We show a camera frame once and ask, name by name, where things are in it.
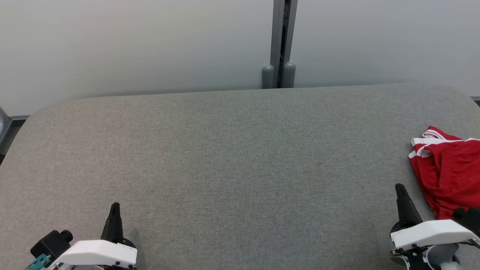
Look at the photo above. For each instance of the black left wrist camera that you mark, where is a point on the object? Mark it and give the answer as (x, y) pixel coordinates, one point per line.
(50, 243)

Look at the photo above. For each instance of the grey wheeled equipment base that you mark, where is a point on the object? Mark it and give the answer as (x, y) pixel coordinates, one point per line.
(3, 123)

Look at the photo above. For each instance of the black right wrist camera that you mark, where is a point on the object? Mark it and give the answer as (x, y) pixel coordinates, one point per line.
(468, 217)

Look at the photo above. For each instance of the grey cylindrical post bumper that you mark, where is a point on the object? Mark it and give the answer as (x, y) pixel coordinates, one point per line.
(268, 77)
(288, 75)

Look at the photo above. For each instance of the grey metal wall post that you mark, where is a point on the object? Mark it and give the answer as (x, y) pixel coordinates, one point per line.
(277, 33)

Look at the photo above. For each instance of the red Bulls 23 shorts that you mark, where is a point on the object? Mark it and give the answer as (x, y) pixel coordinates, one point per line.
(450, 176)

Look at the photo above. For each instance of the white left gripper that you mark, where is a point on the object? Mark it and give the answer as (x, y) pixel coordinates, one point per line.
(97, 253)

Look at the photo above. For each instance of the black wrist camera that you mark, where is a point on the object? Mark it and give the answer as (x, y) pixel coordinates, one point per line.
(50, 243)
(468, 217)

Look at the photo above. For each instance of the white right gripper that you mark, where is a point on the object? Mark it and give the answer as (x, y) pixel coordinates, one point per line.
(431, 232)

